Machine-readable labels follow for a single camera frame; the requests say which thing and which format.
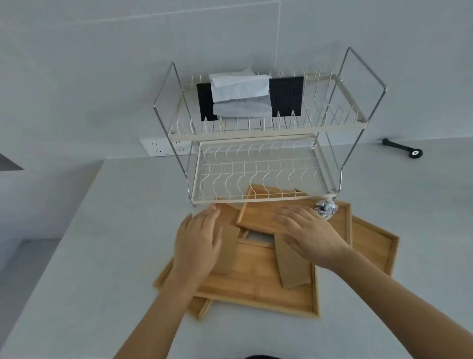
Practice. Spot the person's right forearm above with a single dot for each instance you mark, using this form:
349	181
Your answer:
406	314

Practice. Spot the white paper towel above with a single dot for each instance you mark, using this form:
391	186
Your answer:
236	87

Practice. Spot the large wooden tray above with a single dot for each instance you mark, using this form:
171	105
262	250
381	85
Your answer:
255	281

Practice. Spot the black roller tool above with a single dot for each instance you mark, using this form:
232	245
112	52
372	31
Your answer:
401	147

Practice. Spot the two-tier white dish rack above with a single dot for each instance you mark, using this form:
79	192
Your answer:
258	130

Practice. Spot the white wall socket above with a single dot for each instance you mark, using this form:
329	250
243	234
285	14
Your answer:
159	147

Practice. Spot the person's left hand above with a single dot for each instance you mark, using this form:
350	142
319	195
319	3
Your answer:
197	244

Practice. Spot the person's left forearm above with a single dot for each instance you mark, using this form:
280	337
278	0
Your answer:
159	325

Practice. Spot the person's right hand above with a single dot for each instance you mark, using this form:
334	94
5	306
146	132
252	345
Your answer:
314	236

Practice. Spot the black woven mat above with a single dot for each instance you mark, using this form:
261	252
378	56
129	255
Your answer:
286	96

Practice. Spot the foil ball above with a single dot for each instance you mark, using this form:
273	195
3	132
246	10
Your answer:
326	209

